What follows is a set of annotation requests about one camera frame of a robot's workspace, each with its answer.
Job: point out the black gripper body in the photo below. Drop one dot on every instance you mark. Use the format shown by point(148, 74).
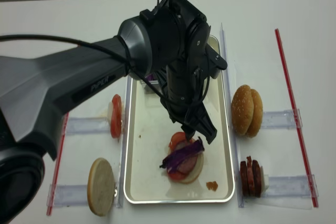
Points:
point(185, 83)

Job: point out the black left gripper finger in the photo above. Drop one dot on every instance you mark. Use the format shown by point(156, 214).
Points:
point(205, 126)

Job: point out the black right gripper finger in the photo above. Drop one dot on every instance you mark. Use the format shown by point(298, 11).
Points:
point(189, 132)

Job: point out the purple cabbage strip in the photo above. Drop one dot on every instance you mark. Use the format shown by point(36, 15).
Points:
point(172, 162)

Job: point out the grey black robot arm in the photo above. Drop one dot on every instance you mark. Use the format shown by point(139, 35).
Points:
point(169, 42)

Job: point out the upper tomato slice on bun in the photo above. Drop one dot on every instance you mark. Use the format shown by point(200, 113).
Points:
point(178, 141)

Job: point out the tomato slice on bun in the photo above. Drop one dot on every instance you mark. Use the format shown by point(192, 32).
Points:
point(177, 176)
point(178, 141)

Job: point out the lower tomato slice on bun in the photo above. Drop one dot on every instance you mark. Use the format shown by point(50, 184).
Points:
point(177, 176)

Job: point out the right dark meat patty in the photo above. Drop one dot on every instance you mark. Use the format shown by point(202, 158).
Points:
point(257, 178)

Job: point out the dark meat patty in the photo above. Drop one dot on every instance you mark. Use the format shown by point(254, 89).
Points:
point(243, 177)
point(257, 178)

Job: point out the left dark meat patty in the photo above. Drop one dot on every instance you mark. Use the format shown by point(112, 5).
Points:
point(243, 177)

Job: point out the upright tomato slices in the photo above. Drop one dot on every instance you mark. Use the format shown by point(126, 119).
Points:
point(116, 117)

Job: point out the bacon strip between patties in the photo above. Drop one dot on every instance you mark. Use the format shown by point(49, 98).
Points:
point(250, 177)

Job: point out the clear plastic salad container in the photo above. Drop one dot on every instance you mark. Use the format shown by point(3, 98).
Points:
point(147, 89)

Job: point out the ham slice on bun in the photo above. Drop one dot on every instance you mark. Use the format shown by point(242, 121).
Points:
point(188, 164)

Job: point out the purple cabbage pile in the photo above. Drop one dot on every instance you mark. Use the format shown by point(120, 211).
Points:
point(150, 77)

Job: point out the front sesame bun top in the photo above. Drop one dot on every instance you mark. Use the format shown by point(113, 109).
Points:
point(242, 109)

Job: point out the white rectangular serving tray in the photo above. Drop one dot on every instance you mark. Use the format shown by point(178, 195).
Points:
point(149, 133)

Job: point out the bun bottom on tray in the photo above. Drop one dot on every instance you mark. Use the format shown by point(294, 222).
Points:
point(193, 175)

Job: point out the right long clear divider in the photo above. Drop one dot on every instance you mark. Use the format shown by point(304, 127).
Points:
point(230, 88)

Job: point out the long clear divider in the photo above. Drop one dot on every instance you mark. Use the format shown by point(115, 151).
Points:
point(230, 88)
point(124, 137)

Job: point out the rear golden bun top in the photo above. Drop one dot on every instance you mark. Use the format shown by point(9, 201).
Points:
point(257, 115)

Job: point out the orange sauce smear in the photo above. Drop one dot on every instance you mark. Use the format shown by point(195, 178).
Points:
point(212, 186)

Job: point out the white plastic patty stopper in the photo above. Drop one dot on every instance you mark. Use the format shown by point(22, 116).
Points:
point(264, 181)

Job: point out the left long clear divider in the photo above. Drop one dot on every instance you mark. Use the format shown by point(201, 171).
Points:
point(124, 137)

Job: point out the upright pale bun half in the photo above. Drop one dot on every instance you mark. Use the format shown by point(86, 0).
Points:
point(100, 187)

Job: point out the right red tape strip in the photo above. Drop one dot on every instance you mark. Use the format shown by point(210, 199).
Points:
point(309, 174)

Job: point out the red tape strip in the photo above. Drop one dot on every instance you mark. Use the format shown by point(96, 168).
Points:
point(56, 171)
point(309, 174)

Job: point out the left red tape strip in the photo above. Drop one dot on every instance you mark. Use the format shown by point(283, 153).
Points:
point(56, 171)

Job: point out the upper right clear rail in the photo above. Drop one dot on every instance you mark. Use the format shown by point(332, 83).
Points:
point(287, 119)

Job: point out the clear rail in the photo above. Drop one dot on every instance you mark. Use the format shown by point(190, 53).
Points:
point(67, 195)
point(78, 126)
point(288, 186)
point(287, 119)

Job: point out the upper left clear rail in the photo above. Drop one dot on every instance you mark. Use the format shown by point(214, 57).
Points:
point(78, 126)

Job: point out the lower right clear rail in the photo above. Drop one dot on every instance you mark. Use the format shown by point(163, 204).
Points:
point(288, 186)

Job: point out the lower left clear rail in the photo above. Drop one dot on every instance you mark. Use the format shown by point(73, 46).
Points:
point(67, 195)

